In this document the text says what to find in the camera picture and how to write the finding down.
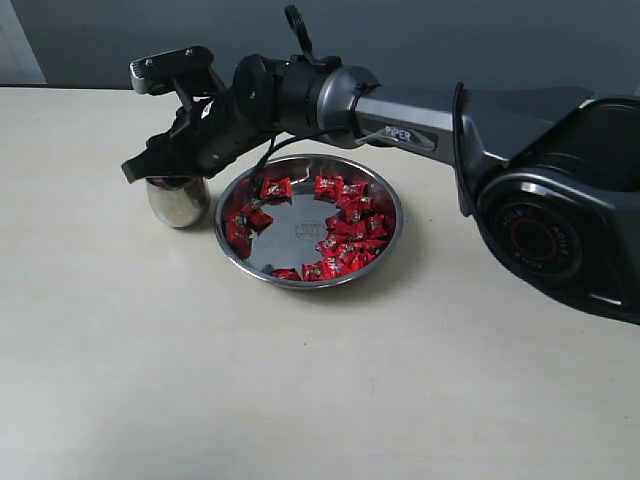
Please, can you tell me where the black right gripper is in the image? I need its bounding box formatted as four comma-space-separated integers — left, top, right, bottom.
121, 90, 280, 188

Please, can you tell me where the red candy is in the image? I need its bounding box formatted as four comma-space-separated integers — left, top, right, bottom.
342, 239, 386, 262
260, 177, 293, 204
313, 175, 344, 202
225, 222, 252, 256
318, 255, 352, 280
337, 182, 371, 208

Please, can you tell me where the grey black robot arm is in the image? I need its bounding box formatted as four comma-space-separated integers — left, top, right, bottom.
122, 48, 639, 324

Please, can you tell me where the stainless steel cup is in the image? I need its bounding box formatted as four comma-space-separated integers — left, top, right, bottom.
146, 177, 211, 229

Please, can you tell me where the round stainless steel plate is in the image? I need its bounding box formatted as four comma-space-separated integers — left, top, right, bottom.
215, 154, 403, 290

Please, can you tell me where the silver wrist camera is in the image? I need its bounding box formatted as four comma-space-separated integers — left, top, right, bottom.
129, 46, 214, 96

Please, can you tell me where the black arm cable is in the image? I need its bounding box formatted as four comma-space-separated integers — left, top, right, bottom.
449, 82, 476, 216

